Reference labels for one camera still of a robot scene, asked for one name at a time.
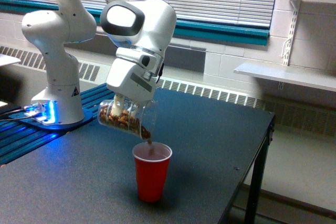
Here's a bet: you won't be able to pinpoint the lower white wall shelf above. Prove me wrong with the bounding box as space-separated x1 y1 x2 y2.
234 62 335 92

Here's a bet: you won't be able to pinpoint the baseboard radiator grille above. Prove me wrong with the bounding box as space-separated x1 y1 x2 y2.
1 46 335 137

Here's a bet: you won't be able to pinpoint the teal window sill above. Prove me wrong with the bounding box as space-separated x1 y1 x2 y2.
1 0 269 46

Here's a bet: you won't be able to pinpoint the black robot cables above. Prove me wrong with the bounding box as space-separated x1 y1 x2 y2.
0 105 43 122

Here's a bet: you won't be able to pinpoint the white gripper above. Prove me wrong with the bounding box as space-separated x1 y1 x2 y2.
106 47 163 116

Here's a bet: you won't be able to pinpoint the clear cup of nuts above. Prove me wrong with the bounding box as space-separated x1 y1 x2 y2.
97 98 157 141

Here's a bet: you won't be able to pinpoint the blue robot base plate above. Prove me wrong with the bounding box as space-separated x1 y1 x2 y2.
18 109 93 132

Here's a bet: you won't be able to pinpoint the white shelf bracket rail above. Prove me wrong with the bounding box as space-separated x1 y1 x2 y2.
281 0 301 66

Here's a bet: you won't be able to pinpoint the black table leg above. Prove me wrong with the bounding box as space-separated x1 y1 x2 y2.
244 115 276 223

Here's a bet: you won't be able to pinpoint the red plastic cup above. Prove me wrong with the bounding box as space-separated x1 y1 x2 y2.
132 142 172 202

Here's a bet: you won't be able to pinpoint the white object at left edge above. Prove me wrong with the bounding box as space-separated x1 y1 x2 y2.
0 54 21 67

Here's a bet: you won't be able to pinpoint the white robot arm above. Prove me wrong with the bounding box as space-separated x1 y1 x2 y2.
22 0 176 125

